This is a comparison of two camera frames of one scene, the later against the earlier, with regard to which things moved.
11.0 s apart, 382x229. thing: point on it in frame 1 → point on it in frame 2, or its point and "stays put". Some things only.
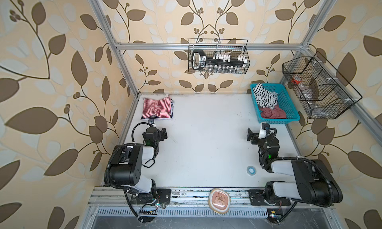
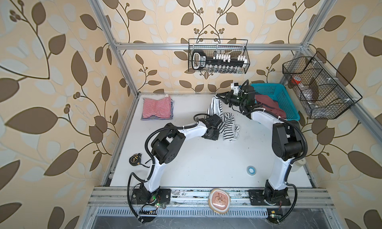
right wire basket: (323, 91) stays put
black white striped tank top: (264, 98) → (230, 131)
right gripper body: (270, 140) → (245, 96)
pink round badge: (219, 200) stays put
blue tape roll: (251, 170) stays put
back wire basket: (218, 56) stays put
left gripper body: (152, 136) → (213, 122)
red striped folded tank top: (161, 108) stays put
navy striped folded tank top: (154, 117) stays put
